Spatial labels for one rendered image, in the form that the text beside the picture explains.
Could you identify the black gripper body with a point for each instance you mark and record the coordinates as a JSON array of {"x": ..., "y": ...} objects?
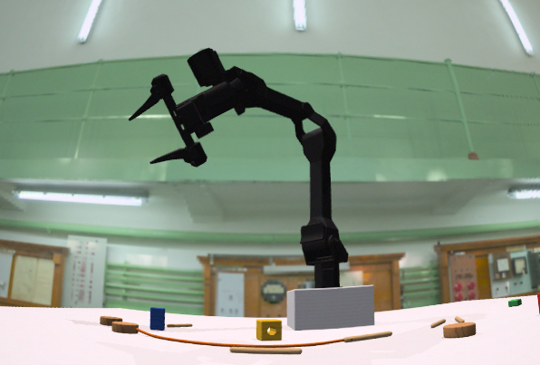
[{"x": 206, "y": 106}]

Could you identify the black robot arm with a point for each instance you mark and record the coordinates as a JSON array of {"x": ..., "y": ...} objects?
[{"x": 239, "y": 89}]

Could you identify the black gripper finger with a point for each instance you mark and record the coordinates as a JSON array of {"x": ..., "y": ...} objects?
[
  {"x": 152, "y": 100},
  {"x": 175, "y": 154}
]

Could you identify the small green block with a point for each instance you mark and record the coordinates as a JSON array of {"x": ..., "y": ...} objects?
[{"x": 515, "y": 302}]

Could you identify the yellow wooden block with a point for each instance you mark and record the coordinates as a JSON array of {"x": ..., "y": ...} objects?
[{"x": 275, "y": 333}]

